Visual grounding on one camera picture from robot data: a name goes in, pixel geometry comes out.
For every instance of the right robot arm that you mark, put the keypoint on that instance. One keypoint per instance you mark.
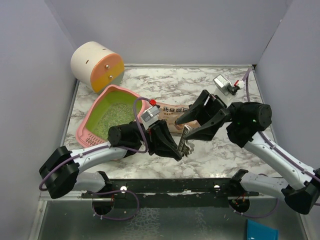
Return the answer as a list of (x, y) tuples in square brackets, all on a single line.
[(299, 185)]

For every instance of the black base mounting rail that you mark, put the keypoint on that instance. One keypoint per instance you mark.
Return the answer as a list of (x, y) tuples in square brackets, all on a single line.
[(170, 193)]

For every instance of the clear bag sealing clip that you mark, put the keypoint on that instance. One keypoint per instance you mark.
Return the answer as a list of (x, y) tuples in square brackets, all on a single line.
[(184, 147)]

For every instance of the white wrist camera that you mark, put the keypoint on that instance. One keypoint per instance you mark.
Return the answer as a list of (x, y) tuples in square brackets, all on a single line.
[(150, 116), (226, 90)]

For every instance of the aluminium frame rail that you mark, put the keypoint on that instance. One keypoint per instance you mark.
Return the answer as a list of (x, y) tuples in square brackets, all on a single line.
[(63, 198)]

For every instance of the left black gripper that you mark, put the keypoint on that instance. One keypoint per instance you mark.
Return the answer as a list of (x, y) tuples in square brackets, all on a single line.
[(160, 141)]

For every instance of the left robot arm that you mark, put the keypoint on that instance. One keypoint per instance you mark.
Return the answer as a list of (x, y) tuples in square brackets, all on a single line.
[(61, 171)]

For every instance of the blue plastic object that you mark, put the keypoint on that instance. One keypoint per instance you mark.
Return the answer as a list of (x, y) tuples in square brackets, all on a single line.
[(257, 231)]

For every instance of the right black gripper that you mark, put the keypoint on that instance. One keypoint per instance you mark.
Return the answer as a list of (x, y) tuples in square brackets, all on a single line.
[(214, 106)]

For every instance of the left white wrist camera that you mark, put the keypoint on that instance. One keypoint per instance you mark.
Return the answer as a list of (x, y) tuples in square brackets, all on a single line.
[(150, 116)]

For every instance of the pink litter box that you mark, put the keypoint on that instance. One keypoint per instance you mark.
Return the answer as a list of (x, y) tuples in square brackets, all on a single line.
[(114, 106)]

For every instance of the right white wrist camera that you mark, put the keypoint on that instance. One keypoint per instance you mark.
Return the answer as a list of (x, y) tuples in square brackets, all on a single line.
[(226, 90)]

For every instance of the cream orange cylindrical container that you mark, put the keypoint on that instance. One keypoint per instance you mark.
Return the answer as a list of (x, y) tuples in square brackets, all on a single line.
[(97, 66)]

